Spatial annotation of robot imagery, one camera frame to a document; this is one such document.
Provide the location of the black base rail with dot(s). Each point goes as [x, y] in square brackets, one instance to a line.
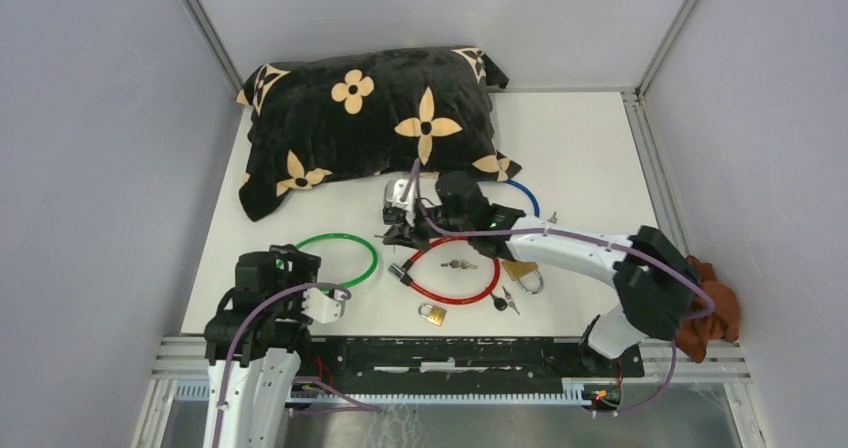
[444, 370]

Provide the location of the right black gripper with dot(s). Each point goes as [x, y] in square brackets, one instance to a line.
[407, 233]

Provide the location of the blue cable lock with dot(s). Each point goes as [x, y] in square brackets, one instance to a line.
[528, 193]

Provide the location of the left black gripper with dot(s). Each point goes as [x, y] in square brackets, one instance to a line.
[304, 267]

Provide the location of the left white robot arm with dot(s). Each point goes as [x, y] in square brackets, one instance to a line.
[252, 347]

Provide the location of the large brass padlock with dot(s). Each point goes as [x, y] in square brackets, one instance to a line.
[526, 275]

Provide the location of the black floral pillow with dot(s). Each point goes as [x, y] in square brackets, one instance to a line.
[358, 116]

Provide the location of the small silver brass-lock keys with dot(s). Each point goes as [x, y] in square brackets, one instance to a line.
[510, 300]

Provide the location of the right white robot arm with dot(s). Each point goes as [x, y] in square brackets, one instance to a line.
[653, 281]

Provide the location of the red cable lock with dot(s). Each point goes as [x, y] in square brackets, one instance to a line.
[402, 273]

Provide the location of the green cable lock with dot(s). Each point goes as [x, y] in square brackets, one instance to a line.
[347, 237]

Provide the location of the red lock keys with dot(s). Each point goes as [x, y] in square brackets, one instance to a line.
[459, 264]

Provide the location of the small brass padlock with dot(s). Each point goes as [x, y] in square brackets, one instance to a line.
[432, 314]

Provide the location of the black padlock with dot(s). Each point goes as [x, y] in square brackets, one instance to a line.
[393, 215]

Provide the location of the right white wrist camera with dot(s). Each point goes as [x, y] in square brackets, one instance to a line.
[400, 193]

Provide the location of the black head key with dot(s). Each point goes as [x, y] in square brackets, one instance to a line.
[499, 303]

